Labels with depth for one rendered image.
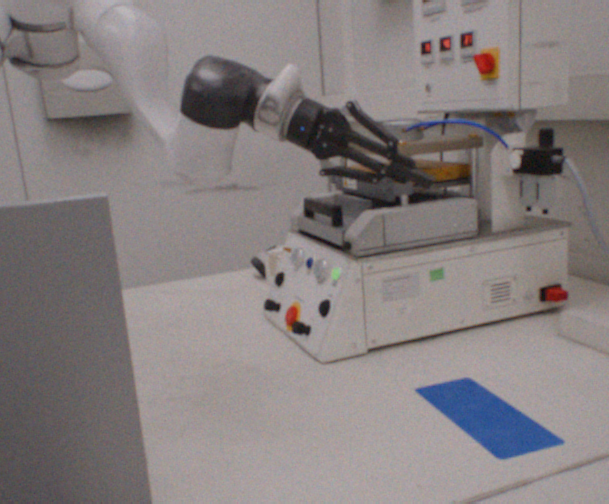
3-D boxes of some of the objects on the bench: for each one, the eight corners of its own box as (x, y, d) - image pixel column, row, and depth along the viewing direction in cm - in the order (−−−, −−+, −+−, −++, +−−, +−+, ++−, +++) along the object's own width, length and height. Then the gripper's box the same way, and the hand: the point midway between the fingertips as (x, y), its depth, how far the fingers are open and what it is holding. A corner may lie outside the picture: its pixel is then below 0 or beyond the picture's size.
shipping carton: (331, 272, 177) (329, 239, 174) (352, 282, 165) (350, 247, 163) (265, 283, 170) (262, 249, 168) (282, 295, 158) (279, 259, 156)
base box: (466, 274, 164) (465, 206, 160) (580, 314, 130) (582, 228, 126) (261, 314, 146) (254, 238, 142) (330, 372, 112) (323, 274, 108)
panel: (264, 314, 144) (291, 233, 143) (317, 359, 117) (352, 259, 115) (256, 312, 143) (283, 230, 142) (307, 357, 116) (342, 256, 114)
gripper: (319, 78, 106) (455, 140, 101) (292, 153, 111) (420, 215, 106) (301, 80, 99) (446, 147, 94) (273, 160, 105) (409, 226, 99)
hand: (411, 173), depth 101 cm, fingers closed
